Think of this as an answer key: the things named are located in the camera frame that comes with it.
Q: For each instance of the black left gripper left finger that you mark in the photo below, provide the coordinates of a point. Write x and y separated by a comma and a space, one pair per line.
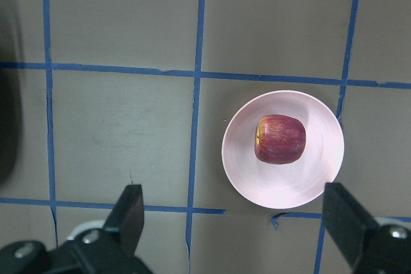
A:
108, 249

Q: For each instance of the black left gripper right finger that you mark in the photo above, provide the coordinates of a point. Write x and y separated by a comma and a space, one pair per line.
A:
368, 244

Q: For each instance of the red apple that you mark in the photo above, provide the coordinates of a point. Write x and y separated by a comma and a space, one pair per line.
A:
279, 139

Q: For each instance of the pink plate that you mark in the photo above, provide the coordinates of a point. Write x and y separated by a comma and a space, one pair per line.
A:
291, 185

